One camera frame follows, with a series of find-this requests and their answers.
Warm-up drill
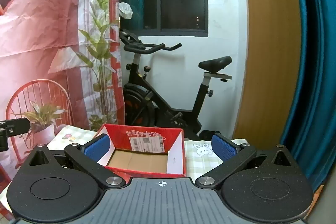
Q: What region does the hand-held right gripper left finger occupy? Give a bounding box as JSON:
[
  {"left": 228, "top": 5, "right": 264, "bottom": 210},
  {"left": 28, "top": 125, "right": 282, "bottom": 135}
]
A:
[{"left": 25, "top": 134, "right": 126, "bottom": 190}]

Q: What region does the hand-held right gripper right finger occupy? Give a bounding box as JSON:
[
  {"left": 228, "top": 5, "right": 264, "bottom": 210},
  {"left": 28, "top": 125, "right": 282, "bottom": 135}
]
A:
[{"left": 196, "top": 134, "right": 300, "bottom": 190}]

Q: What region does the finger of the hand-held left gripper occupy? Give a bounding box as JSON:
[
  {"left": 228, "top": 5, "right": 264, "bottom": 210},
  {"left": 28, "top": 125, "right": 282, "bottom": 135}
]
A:
[
  {"left": 0, "top": 118, "right": 30, "bottom": 138},
  {"left": 0, "top": 135, "right": 9, "bottom": 152}
]

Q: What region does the red strawberry cardboard box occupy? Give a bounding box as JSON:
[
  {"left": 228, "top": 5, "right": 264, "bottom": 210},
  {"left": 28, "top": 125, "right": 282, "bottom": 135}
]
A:
[{"left": 93, "top": 124, "right": 186, "bottom": 178}]

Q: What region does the dark object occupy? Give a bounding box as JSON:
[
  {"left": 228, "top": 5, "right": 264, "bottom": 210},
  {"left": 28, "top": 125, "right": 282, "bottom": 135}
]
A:
[{"left": 198, "top": 130, "right": 223, "bottom": 140}]

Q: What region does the checkered bunny tablecloth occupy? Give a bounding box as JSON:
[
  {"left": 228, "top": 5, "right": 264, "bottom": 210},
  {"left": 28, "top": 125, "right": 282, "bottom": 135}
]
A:
[{"left": 0, "top": 125, "right": 251, "bottom": 219}]

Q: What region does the black exercise bike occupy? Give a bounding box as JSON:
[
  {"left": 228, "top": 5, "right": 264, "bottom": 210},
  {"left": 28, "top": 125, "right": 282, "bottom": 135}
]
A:
[{"left": 119, "top": 28, "right": 233, "bottom": 139}]

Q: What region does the printed red backdrop cloth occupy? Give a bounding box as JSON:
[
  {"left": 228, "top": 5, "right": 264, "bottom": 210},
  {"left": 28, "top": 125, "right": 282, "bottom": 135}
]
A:
[{"left": 0, "top": 0, "right": 125, "bottom": 214}]

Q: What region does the wooden door panel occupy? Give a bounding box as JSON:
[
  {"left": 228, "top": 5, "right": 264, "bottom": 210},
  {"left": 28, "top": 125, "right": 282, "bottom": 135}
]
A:
[{"left": 232, "top": 0, "right": 302, "bottom": 147}]

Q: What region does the teal curtain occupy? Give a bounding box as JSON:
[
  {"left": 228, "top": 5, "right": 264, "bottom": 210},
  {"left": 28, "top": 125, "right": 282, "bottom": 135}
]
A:
[{"left": 280, "top": 0, "right": 336, "bottom": 188}]

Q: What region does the white plastic bag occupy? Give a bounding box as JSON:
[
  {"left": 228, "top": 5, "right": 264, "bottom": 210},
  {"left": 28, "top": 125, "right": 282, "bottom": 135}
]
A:
[{"left": 118, "top": 2, "right": 133, "bottom": 20}]

